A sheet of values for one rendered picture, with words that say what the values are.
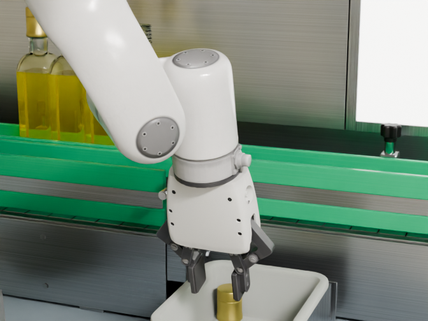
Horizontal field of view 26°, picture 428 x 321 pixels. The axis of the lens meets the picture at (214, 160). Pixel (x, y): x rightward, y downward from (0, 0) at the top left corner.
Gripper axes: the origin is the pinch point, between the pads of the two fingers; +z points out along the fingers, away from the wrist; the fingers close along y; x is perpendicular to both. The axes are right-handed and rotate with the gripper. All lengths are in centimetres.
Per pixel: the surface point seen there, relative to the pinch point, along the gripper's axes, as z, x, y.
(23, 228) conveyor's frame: 4.6, -9.5, 34.2
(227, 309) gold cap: 11.3, -7.8, 2.7
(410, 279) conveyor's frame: 10.5, -19.1, -19.4
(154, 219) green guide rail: 1.9, -12.6, 14.4
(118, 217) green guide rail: 2.3, -12.3, 19.9
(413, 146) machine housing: 3.3, -42.7, -15.1
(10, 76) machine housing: -3, -43, 56
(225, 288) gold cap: 9.3, -9.4, 3.5
